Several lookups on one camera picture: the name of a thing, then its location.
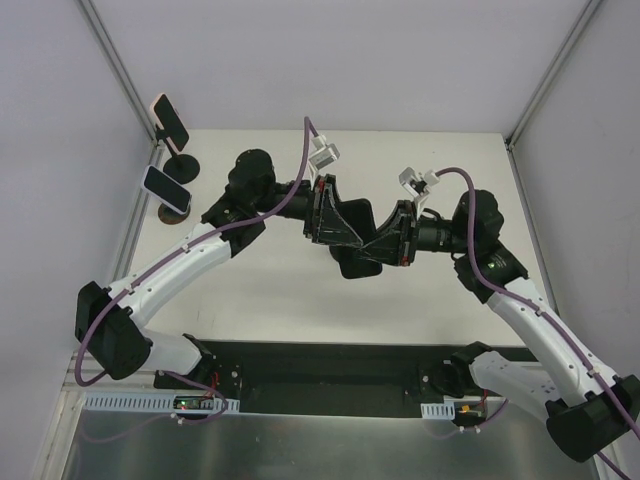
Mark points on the white cable duct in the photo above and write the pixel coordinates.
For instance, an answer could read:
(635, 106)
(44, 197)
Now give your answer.
(438, 411)
(158, 403)

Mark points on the black phone lilac case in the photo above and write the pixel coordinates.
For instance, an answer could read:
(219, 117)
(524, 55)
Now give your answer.
(165, 189)

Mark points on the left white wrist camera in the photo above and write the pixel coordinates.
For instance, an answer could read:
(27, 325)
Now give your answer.
(324, 154)

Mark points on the left aluminium frame post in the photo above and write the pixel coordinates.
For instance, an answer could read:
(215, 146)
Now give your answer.
(108, 48)

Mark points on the left white cable duct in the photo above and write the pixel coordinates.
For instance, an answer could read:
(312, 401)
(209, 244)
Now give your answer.
(158, 403)

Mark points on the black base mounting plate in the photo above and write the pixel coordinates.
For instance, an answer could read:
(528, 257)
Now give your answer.
(354, 380)

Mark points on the right aluminium frame post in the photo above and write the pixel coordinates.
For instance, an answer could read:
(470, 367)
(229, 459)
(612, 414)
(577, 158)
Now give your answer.
(559, 61)

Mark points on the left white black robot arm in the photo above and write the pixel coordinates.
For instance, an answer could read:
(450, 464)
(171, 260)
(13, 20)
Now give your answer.
(111, 322)

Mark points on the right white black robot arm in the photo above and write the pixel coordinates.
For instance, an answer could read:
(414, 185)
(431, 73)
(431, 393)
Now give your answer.
(585, 405)

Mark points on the black phone pink case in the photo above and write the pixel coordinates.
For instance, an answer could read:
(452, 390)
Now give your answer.
(168, 120)

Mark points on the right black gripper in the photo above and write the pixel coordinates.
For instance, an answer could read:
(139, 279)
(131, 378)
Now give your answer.
(407, 233)

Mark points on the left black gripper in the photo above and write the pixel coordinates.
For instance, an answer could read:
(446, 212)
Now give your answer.
(316, 209)

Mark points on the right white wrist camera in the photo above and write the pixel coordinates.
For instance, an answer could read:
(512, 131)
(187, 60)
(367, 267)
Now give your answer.
(419, 186)

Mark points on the right white cable duct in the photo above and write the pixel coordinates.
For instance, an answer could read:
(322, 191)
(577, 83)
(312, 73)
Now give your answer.
(438, 411)

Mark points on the aluminium frame post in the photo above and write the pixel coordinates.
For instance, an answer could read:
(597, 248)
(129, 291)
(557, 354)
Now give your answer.
(108, 48)
(559, 61)

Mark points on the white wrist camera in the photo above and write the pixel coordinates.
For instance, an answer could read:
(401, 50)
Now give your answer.
(419, 186)
(324, 154)

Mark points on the wooden base wedge phone stand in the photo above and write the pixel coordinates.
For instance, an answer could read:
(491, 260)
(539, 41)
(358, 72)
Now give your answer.
(170, 217)

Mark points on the black phone dark case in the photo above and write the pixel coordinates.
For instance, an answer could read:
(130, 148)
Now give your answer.
(359, 215)

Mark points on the black clamp phone stand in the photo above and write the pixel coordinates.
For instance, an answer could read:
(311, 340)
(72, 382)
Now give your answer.
(181, 167)

